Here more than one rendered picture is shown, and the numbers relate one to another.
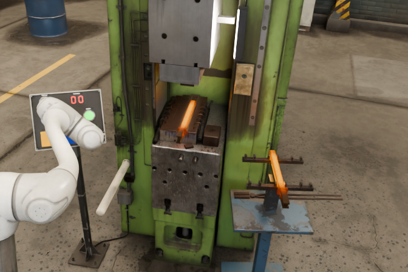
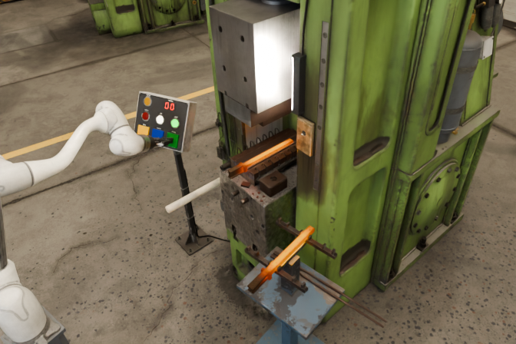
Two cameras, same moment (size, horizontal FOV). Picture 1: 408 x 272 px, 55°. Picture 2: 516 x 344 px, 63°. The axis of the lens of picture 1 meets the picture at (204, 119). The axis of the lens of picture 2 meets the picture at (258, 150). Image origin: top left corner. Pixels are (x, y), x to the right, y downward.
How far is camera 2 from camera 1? 130 cm
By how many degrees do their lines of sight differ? 38
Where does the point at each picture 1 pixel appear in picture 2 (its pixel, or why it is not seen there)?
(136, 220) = not seen: hidden behind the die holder
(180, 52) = (236, 88)
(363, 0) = not seen: outside the picture
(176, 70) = (235, 105)
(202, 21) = (247, 62)
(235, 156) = (304, 215)
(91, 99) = (180, 110)
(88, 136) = (113, 143)
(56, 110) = (99, 114)
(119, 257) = (210, 256)
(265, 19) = (322, 75)
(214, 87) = not seen: hidden behind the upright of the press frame
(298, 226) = (296, 322)
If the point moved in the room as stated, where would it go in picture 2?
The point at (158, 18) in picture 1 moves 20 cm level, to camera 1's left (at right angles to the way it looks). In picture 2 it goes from (218, 49) to (190, 38)
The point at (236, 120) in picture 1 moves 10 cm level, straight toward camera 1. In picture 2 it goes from (302, 177) to (287, 187)
